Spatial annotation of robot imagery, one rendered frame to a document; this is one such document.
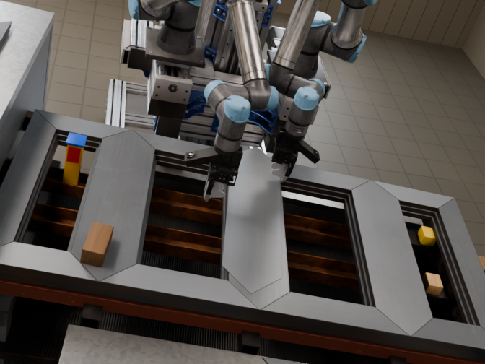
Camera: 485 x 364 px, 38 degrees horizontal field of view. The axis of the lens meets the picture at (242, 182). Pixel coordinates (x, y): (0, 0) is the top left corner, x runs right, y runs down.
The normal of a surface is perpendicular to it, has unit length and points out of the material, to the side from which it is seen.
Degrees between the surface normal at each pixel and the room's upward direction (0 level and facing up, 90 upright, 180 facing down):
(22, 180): 0
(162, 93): 90
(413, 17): 90
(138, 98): 0
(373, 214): 0
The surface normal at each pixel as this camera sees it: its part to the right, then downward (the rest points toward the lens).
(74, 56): 0.25, -0.77
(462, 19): 0.11, 0.62
